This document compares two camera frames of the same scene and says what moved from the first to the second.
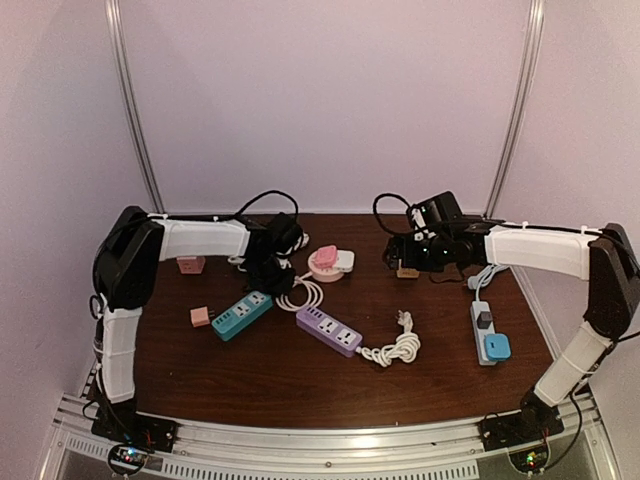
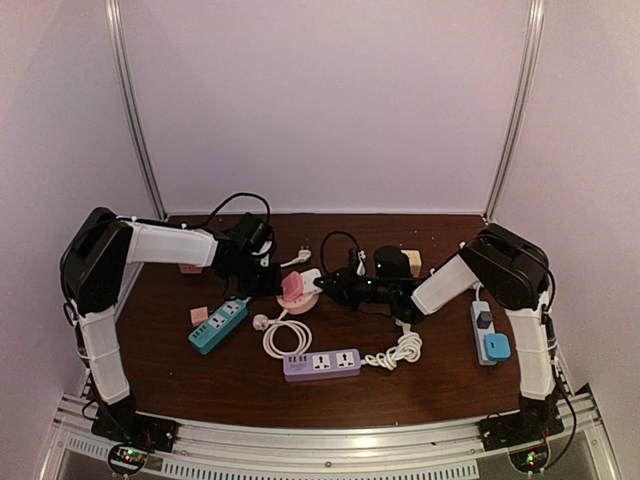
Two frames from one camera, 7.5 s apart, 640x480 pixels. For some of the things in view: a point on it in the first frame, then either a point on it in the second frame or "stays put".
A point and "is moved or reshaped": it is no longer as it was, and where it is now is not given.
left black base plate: x=120 y=421 stays put
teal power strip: x=227 y=324 is moved or reshaped
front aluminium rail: x=585 y=449 stays put
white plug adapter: x=345 y=261 is moved or reshaped
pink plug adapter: x=325 y=257 is moved or reshaped
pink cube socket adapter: x=190 y=264 stays put
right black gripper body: x=430 y=260 → x=355 y=292
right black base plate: x=534 y=423 stays put
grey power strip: x=476 y=309 stays put
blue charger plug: x=497 y=346 stays put
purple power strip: x=332 y=333 → x=322 y=364
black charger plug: x=484 y=319 stays put
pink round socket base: x=322 y=274 is moved or reshaped
